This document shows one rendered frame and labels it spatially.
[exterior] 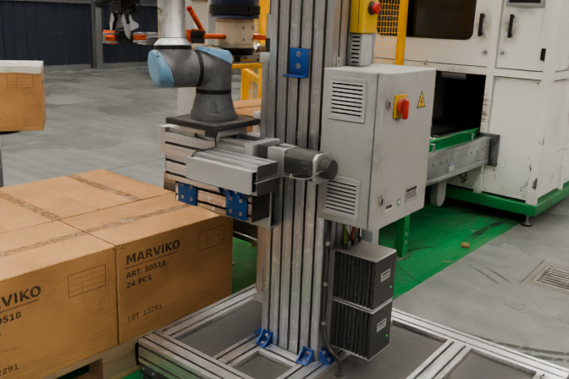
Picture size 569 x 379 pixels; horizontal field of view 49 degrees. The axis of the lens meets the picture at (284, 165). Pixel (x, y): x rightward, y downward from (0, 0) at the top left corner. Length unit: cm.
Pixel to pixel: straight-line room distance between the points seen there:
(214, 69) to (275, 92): 22
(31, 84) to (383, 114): 276
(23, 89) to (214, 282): 196
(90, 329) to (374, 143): 124
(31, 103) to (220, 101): 229
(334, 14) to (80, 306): 133
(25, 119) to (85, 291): 202
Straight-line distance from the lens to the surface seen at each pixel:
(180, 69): 194
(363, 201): 185
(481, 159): 451
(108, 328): 245
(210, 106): 200
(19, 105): 415
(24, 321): 225
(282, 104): 203
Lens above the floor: 138
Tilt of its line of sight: 14 degrees down
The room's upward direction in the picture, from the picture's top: 2 degrees clockwise
